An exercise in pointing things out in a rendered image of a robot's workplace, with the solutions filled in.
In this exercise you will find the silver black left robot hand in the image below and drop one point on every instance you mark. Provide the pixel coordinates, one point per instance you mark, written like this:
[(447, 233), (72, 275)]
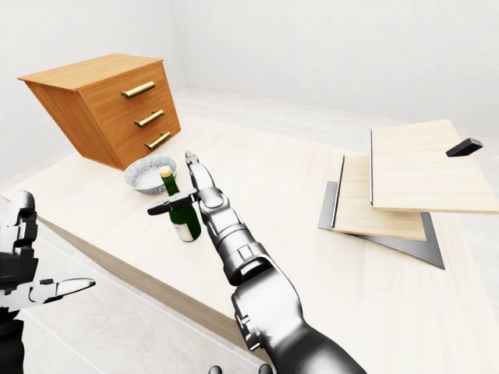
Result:
[(19, 269)]

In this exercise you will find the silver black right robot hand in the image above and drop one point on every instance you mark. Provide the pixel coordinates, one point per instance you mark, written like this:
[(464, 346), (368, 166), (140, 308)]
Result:
[(218, 218)]

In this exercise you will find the green wine bottle with cork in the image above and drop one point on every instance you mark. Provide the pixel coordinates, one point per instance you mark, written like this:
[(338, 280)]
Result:
[(188, 223)]

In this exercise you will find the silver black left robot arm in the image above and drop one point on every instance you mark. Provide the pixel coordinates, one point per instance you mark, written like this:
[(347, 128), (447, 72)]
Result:
[(9, 346)]

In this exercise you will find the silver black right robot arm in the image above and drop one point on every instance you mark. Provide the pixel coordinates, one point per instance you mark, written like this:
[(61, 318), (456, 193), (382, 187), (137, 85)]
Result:
[(273, 311)]

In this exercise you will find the patterned grey ceramic bowl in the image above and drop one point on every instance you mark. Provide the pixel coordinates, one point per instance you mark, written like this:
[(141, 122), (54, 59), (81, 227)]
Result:
[(145, 175)]

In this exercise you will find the small wooden cabinet drawer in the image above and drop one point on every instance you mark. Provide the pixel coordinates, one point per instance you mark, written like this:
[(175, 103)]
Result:
[(132, 154)]

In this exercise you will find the medium wooden cabinet drawer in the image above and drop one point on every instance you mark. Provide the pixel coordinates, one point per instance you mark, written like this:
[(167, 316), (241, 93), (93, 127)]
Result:
[(121, 130)]

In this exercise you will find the small dark rounded shape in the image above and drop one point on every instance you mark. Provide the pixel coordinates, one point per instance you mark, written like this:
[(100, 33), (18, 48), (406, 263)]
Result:
[(215, 370), (265, 369)]

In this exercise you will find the large wooden cabinet drawer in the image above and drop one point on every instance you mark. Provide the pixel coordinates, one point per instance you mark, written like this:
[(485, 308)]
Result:
[(105, 103)]

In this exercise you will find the wooden cabinet with drawers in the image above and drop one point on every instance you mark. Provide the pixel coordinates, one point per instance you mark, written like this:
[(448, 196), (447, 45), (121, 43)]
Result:
[(54, 101)]

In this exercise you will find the small black block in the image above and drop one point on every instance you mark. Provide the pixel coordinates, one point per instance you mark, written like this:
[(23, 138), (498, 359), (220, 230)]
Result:
[(464, 148)]

